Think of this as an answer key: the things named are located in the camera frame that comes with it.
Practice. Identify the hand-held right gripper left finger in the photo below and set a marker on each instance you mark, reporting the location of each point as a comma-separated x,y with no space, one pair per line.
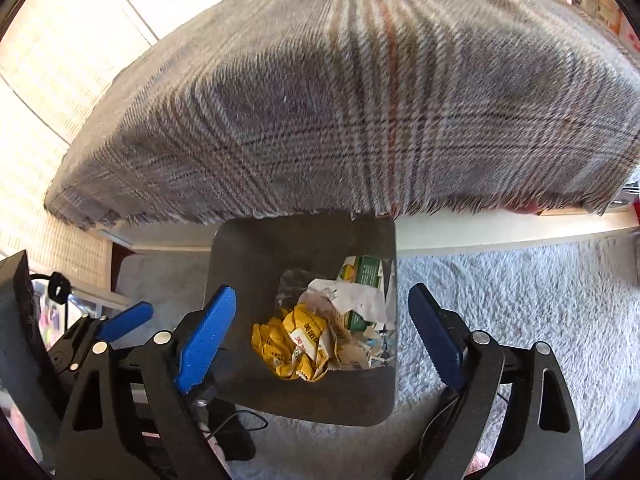
207,340

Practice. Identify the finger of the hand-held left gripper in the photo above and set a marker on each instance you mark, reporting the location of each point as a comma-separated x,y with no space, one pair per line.
125,321

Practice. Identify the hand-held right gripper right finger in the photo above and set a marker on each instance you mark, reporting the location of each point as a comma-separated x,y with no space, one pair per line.
440,340

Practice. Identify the blue and white wrapper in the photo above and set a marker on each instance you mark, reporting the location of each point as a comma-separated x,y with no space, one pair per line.
380,347

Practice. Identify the yellow paper bag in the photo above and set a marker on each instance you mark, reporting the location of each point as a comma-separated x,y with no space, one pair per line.
285,345

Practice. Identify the dark grey bin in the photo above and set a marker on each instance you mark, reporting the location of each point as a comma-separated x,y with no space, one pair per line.
240,260

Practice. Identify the green printed carton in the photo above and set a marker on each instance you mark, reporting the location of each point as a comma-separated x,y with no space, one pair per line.
367,272

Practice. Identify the clear plastic bag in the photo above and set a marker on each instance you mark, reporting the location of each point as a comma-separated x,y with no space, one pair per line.
295,287

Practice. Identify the white printed paper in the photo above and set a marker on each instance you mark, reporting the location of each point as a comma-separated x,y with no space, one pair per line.
340,297

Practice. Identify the grey fabric furniture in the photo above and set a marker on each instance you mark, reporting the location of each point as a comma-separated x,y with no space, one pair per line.
20,320

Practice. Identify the white fluffy rug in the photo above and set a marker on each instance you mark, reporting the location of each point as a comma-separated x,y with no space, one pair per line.
500,300

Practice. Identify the white table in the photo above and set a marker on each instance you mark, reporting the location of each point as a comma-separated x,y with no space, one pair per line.
500,235

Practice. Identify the grey plaid blanket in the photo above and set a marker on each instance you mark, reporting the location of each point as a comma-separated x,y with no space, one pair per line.
325,110

